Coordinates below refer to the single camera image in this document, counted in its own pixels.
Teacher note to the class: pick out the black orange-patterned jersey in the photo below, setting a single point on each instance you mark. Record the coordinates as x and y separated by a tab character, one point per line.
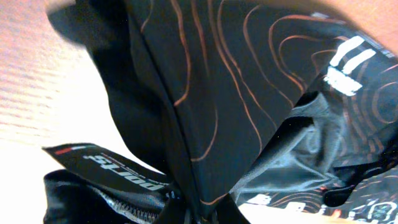
225	104

